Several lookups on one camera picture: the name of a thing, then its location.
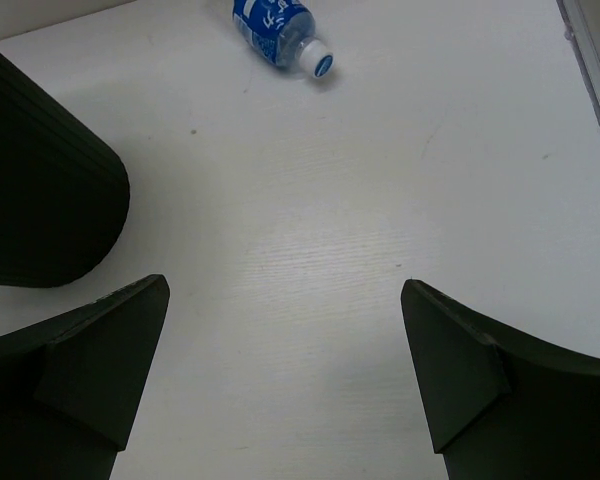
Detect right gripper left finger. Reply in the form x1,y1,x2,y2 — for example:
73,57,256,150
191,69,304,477
0,274,170,479

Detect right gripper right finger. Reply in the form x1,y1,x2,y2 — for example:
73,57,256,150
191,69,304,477
401,279,600,479

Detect clear bottle blue label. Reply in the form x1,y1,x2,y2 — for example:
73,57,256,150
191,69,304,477
232,0,334,79

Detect black plastic waste bin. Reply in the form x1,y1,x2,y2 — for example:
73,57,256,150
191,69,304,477
0,53,130,288

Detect aluminium table edge rail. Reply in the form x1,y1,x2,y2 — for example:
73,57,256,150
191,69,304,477
554,0,600,179

